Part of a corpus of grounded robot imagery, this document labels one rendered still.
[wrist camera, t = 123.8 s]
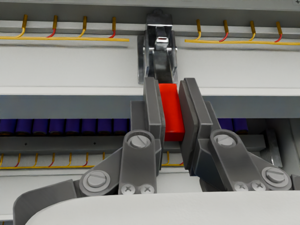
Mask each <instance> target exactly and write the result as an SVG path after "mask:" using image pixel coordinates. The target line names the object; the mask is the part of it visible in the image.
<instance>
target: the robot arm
mask: <svg viewBox="0 0 300 225"><path fill-rule="evenodd" d="M178 95H179V101H180V106H181V111H182V116H183V123H184V127H185V135H184V138H183V141H179V146H180V150H181V154H182V159H183V164H184V168H185V170H188V171H189V175H190V176H198V177H200V180H199V181H200V186H201V189H202V192H188V193H159V194H157V180H156V177H157V176H158V175H159V171H160V170H161V166H162V158H163V146H164V138H165V130H166V123H165V116H164V111H163V105H162V99H161V94H160V89H159V83H158V80H155V79H154V77H144V84H143V101H135V100H131V101H130V131H129V132H128V133H127V134H126V135H125V136H124V139H123V146H122V147H121V148H120V149H118V150H117V151H115V152H114V153H112V154H111V155H110V156H108V157H107V158H105V159H104V160H103V161H101V162H100V163H98V164H97V165H95V166H94V167H93V168H91V169H90V170H88V171H87V172H86V173H85V174H83V175H82V177H81V179H79V180H76V181H73V180H72V179H70V180H66V181H63V182H59V183H55V184H52V185H48V186H45V187H41V188H37V189H34V190H31V191H28V192H25V193H23V194H21V195H20V196H19V197H18V198H17V199H16V200H15V202H14V204H13V208H12V210H13V225H300V176H298V175H293V174H291V176H289V175H288V174H287V173H286V172H285V171H283V170H282V169H280V168H278V167H277V166H275V165H273V164H271V163H269V162H267V161H265V160H264V159H262V158H260V157H258V156H256V155H254V154H252V153H251V152H249V151H247V149H246V147H245V146H244V144H243V142H242V140H241V139H240V137H239V136H238V135H237V134H236V133H235V132H233V131H230V130H227V129H221V126H220V124H219V122H218V119H217V117H216V115H215V112H214V110H213V108H212V105H211V103H210V101H204V100H203V97H202V95H201V92H200V90H199V87H198V85H197V82H196V79H195V78H184V79H183V80H181V81H180V84H179V93H178Z"/></svg>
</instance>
